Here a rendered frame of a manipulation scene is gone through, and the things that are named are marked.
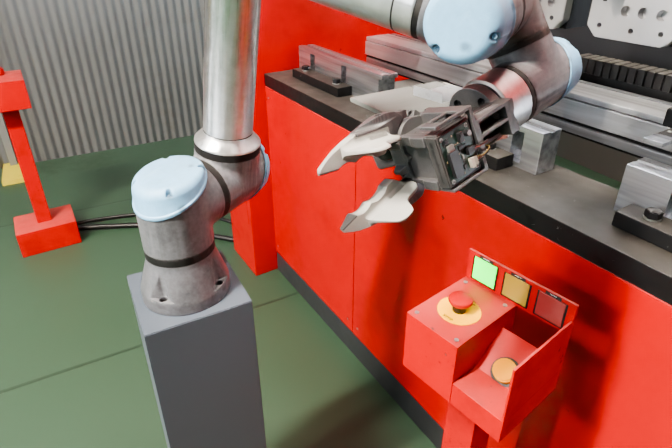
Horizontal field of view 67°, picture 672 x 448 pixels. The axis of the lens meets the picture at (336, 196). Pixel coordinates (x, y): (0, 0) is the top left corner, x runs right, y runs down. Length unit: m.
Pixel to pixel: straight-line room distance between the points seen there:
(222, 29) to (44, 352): 1.59
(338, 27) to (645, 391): 1.54
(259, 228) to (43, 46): 2.00
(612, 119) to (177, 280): 1.01
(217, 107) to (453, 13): 0.47
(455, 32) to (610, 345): 0.70
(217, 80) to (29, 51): 2.85
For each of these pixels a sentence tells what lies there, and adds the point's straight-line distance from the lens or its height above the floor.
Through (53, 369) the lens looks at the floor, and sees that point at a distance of 2.08.
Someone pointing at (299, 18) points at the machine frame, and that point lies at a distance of 1.95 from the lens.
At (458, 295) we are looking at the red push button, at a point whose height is 0.81.
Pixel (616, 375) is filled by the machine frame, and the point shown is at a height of 0.65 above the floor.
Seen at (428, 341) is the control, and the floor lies 0.75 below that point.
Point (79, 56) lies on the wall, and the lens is 3.64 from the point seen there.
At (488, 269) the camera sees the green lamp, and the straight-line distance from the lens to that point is 0.92.
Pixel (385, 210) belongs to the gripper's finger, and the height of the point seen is 1.09.
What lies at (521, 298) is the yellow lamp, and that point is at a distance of 0.90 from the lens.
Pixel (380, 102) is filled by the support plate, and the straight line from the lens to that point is 1.14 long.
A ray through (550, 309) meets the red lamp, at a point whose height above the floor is 0.81.
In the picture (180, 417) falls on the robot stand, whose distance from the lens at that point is 1.02.
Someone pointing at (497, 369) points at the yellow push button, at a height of 0.72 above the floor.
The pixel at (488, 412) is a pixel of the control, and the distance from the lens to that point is 0.85.
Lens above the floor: 1.34
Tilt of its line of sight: 28 degrees down
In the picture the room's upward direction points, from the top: straight up
